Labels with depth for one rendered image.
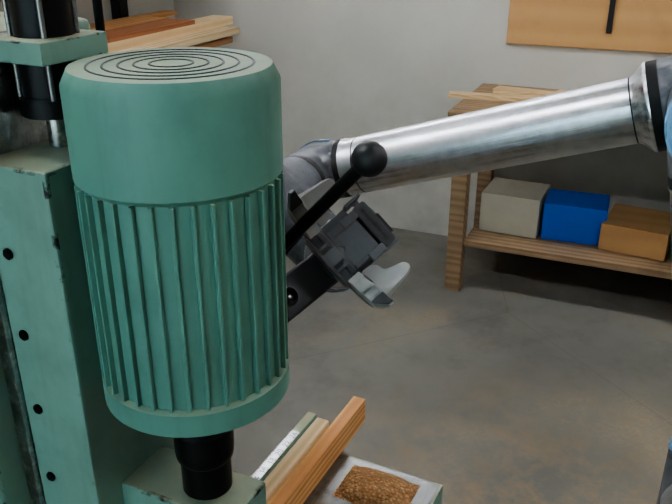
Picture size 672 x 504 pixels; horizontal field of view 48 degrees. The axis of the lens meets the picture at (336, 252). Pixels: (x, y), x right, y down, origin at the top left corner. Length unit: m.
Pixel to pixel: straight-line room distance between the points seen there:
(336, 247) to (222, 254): 0.26
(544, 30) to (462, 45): 0.40
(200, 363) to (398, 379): 2.31
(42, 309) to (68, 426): 0.13
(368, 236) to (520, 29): 3.05
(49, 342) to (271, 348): 0.21
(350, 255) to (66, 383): 0.32
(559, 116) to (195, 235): 0.58
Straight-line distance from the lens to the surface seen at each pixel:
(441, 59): 3.97
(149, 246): 0.61
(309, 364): 3.01
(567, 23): 3.81
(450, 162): 1.07
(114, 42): 3.46
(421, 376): 2.96
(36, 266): 0.72
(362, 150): 0.72
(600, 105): 1.03
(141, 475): 0.86
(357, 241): 0.85
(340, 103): 4.20
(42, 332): 0.76
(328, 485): 1.09
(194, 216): 0.59
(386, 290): 0.80
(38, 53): 0.68
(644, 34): 3.79
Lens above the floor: 1.61
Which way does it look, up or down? 24 degrees down
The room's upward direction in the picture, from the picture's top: straight up
